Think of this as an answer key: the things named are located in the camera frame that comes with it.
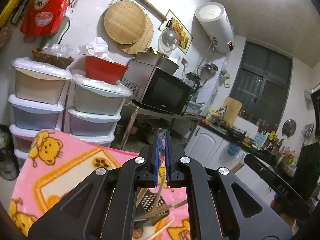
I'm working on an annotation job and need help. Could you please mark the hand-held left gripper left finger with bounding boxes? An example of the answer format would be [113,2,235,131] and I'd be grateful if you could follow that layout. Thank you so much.
[26,131,162,240]

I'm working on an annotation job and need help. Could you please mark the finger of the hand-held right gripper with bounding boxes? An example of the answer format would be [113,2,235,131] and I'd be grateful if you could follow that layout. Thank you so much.
[244,154,275,183]

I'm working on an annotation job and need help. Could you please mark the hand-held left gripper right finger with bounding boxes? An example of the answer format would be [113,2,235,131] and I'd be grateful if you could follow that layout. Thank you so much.
[164,131,294,240]

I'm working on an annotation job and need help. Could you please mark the chopstick pair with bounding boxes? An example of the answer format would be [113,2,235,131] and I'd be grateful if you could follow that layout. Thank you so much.
[151,129,167,209]

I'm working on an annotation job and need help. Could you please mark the green plastic utensil holder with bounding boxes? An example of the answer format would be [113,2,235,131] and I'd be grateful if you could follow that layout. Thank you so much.
[135,190,170,228]

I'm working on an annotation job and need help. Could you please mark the group of chopsticks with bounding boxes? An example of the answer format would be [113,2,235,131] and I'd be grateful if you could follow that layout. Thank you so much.
[135,187,188,240]

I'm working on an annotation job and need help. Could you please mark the blue knife block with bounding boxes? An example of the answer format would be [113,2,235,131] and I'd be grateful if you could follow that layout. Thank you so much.
[254,133,269,147]

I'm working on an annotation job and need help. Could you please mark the small blue hanging bin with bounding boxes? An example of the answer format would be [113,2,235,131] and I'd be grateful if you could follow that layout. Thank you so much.
[227,144,241,157]

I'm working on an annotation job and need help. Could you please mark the large steel pot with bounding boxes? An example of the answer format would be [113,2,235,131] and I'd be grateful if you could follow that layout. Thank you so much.
[147,120,170,130]

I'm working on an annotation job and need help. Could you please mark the white kitchen cabinets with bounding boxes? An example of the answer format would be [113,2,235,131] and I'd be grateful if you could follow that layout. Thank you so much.
[185,125,275,205]

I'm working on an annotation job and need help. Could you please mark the steel kitchen rack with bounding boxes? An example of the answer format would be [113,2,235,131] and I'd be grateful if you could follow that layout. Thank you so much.
[120,100,200,150]

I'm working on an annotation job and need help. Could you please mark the black kitchen countertop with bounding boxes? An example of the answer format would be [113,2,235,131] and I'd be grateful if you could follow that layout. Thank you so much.
[200,120,300,170]

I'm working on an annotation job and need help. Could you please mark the hanging steel pot lid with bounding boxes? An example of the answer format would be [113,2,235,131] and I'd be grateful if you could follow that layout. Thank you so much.
[282,119,297,137]

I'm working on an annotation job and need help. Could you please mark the light blue box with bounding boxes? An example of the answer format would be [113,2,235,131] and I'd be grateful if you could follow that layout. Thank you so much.
[187,100,203,114]

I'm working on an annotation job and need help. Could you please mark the wooden cutting board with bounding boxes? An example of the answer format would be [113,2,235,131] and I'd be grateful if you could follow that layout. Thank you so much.
[221,97,243,127]

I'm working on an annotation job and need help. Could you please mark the black microwave oven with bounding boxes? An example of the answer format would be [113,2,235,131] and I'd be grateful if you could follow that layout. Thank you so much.
[121,60,193,115]

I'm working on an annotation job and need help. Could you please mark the dark framed window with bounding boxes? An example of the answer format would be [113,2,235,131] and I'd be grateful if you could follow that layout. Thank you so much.
[229,40,293,125]

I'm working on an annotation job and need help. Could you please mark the black blender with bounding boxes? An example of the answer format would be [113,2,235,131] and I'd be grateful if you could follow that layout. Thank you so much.
[185,72,201,93]

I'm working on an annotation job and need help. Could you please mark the pink printed blanket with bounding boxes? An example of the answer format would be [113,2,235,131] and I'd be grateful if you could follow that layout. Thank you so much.
[9,129,198,240]

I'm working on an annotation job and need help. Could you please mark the plastic drawer tower green bin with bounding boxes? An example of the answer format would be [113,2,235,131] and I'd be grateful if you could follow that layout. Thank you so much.
[64,73,132,148]

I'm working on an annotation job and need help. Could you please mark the hanging metal pot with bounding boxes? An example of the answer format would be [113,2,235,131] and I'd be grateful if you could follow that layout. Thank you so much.
[203,63,218,80]

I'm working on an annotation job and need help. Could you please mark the steel tray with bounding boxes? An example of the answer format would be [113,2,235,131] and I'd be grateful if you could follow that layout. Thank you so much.
[135,51,180,75]

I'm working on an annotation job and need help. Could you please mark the red plastic basin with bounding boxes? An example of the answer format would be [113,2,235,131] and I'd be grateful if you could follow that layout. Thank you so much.
[84,55,129,85]

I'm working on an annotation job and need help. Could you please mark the glass pot lid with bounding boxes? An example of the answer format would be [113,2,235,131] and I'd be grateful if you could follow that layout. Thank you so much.
[159,27,180,53]

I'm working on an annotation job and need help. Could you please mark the round dark bamboo mat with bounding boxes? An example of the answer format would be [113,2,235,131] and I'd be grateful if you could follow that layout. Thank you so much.
[120,15,154,55]

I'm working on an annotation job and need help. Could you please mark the white plastic bags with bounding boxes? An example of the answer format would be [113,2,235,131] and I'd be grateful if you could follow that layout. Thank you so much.
[79,37,115,63]

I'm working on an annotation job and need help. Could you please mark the white water heater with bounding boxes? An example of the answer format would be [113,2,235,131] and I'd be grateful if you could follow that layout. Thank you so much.
[195,2,236,54]

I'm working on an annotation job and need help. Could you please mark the stacked plastic storage drawers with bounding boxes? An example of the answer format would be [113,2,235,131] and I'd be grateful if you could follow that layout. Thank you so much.
[7,57,72,160]

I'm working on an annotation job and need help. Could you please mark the round light bamboo tray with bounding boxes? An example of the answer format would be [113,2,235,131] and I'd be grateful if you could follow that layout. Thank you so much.
[104,0,147,45]

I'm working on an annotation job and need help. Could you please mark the wicker basket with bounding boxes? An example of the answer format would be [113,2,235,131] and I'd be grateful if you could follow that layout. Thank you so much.
[32,49,75,70]

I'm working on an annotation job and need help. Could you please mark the black trash bin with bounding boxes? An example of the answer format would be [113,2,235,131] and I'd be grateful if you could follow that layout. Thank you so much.
[0,124,20,180]

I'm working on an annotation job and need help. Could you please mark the wooden pole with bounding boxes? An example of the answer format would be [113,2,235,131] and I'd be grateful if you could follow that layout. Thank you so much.
[117,0,167,22]

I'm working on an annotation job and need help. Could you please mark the red printed bag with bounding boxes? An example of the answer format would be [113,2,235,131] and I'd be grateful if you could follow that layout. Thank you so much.
[19,0,75,37]

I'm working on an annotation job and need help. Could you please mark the yellow hanging cloths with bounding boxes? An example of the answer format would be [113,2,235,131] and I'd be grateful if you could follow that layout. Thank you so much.
[0,0,25,28]

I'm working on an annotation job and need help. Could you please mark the fruit wall poster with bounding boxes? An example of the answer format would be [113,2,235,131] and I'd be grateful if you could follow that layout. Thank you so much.
[160,9,193,55]

